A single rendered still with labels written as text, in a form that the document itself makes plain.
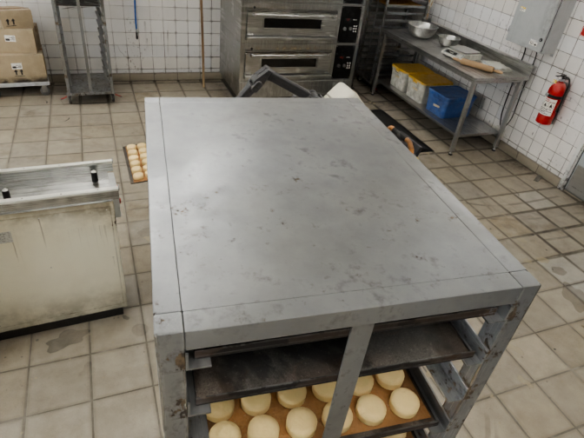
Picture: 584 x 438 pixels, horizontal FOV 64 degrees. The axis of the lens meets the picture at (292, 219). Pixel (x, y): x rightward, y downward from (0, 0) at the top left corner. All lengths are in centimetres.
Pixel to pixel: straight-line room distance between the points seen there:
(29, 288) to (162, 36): 429
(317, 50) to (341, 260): 536
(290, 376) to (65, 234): 206
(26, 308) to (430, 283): 252
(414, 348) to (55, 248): 217
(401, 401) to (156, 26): 590
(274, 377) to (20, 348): 248
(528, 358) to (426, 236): 269
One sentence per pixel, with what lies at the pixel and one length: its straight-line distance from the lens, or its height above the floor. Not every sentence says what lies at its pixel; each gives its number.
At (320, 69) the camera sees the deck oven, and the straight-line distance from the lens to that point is 598.
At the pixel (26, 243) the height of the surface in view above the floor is 66.
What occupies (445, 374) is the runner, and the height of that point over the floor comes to 158.
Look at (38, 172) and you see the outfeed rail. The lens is 275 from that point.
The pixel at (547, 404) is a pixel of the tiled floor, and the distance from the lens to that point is 316.
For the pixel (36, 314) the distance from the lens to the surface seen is 294.
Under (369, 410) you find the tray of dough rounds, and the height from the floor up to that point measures 151.
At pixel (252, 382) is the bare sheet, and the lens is 64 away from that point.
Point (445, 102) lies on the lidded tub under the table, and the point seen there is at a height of 42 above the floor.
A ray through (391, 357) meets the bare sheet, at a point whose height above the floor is 167.
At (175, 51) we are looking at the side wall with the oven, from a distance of 651.
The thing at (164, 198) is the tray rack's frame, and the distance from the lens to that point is 69.
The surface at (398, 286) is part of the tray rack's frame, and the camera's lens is 59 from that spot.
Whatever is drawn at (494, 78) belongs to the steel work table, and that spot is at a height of 87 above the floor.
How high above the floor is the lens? 220
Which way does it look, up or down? 35 degrees down
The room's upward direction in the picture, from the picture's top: 7 degrees clockwise
